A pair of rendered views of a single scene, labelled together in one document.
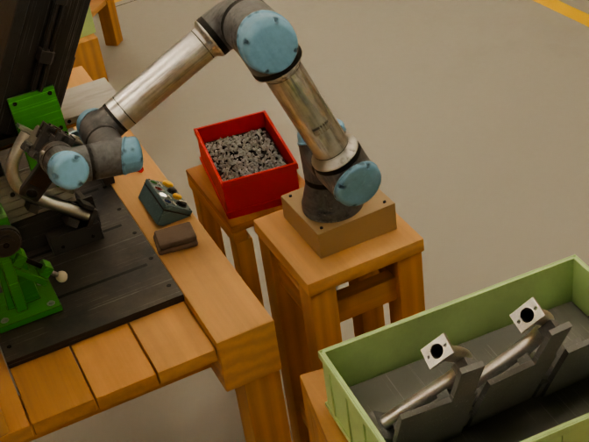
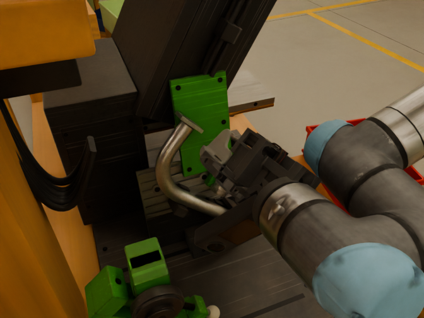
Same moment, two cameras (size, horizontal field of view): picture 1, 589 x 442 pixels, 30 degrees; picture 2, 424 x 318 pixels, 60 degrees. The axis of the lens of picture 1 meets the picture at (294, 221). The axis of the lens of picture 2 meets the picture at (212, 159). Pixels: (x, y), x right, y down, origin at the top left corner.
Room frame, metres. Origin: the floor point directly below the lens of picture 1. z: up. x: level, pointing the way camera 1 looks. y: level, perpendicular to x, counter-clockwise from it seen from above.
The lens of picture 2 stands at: (1.73, 0.56, 1.61)
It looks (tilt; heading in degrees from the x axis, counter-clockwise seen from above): 40 degrees down; 0
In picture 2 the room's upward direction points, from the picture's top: straight up
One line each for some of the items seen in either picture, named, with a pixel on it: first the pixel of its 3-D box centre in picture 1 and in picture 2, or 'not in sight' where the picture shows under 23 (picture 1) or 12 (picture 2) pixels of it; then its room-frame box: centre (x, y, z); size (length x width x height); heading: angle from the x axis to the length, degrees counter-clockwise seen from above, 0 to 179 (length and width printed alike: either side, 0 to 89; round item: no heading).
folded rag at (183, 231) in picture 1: (174, 237); not in sight; (2.20, 0.30, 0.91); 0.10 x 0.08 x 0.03; 101
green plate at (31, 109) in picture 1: (39, 127); (198, 117); (2.38, 0.59, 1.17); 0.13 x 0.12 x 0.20; 21
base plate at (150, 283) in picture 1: (36, 214); (170, 194); (2.43, 0.67, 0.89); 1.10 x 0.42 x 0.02; 21
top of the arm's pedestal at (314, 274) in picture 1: (337, 235); not in sight; (2.23, -0.10, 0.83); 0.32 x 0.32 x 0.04; 21
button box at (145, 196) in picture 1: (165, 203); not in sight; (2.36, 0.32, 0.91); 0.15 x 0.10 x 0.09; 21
